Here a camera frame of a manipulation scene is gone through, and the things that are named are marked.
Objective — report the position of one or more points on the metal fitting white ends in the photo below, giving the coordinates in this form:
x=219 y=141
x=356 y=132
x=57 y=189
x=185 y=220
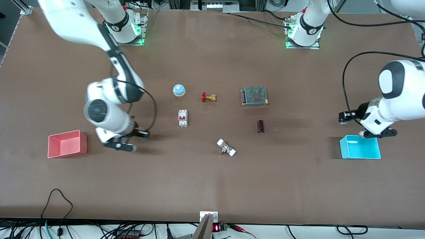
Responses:
x=226 y=147

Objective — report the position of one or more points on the cyan plastic box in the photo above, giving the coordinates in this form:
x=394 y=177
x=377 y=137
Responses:
x=362 y=151

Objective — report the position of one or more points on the pink plastic box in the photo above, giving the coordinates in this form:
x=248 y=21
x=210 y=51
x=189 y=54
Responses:
x=66 y=146

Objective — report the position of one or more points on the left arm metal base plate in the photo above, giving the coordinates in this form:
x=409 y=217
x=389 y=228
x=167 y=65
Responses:
x=315 y=47

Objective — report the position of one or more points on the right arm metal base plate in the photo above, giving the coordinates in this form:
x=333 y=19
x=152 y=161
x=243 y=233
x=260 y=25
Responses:
x=143 y=33

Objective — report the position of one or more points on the red LED display module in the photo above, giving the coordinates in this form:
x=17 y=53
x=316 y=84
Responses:
x=217 y=228

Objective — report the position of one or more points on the blue desk bell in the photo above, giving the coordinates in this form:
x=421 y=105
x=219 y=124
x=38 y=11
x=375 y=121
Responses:
x=179 y=89

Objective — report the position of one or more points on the dark brown cylinder capacitor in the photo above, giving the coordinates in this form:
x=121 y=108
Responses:
x=260 y=126

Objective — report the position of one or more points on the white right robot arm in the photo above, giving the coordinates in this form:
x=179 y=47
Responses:
x=73 y=20

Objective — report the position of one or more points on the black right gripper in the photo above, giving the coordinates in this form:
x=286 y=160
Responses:
x=137 y=131

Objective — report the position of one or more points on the white circuit breaker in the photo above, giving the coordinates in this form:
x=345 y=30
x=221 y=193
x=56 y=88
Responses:
x=183 y=119

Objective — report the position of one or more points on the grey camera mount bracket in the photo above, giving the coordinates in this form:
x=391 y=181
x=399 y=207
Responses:
x=204 y=229

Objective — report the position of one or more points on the metal mesh power supply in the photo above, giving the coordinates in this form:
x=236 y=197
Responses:
x=255 y=95

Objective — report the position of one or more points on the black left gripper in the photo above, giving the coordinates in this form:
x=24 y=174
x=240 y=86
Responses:
x=356 y=115

